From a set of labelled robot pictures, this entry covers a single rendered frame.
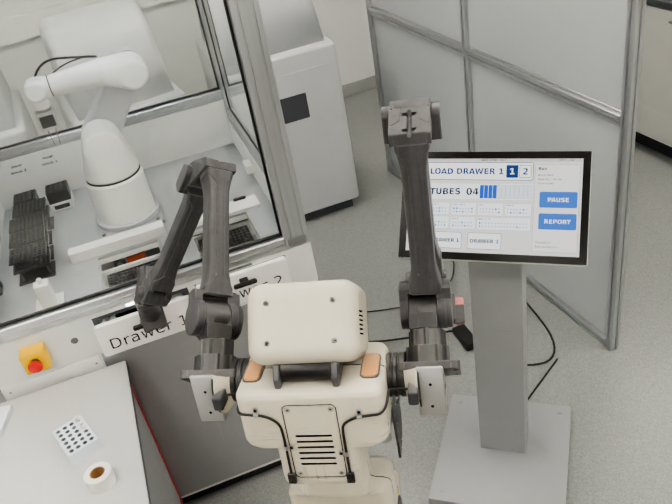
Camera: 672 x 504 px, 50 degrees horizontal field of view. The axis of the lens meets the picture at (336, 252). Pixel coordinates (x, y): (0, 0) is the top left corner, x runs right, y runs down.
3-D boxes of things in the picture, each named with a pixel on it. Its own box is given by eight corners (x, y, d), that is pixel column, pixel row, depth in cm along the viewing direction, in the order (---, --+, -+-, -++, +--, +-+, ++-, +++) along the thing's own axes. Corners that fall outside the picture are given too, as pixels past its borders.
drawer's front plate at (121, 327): (199, 325, 220) (189, 297, 213) (105, 357, 214) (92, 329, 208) (198, 321, 221) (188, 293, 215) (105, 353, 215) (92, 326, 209)
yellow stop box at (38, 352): (52, 369, 210) (43, 350, 206) (27, 377, 208) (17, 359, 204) (52, 358, 214) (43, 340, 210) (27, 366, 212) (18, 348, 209)
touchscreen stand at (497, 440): (564, 525, 235) (572, 276, 178) (429, 503, 250) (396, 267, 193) (570, 412, 273) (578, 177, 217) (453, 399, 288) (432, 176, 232)
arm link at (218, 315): (206, 344, 143) (231, 347, 146) (209, 295, 146) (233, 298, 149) (189, 351, 150) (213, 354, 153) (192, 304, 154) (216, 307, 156)
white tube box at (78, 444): (103, 447, 191) (98, 438, 189) (73, 466, 188) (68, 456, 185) (84, 424, 200) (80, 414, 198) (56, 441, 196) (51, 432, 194)
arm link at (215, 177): (201, 139, 161) (242, 150, 166) (180, 167, 172) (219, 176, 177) (198, 329, 143) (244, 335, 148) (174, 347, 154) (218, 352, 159)
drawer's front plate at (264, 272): (292, 286, 229) (286, 258, 223) (205, 316, 223) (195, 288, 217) (291, 283, 230) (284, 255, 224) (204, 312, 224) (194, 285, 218)
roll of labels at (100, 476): (83, 492, 180) (77, 482, 177) (97, 470, 185) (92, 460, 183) (107, 496, 178) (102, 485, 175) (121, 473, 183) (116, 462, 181)
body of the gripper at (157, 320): (158, 294, 206) (154, 286, 200) (168, 326, 203) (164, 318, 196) (135, 302, 205) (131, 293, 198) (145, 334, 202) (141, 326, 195)
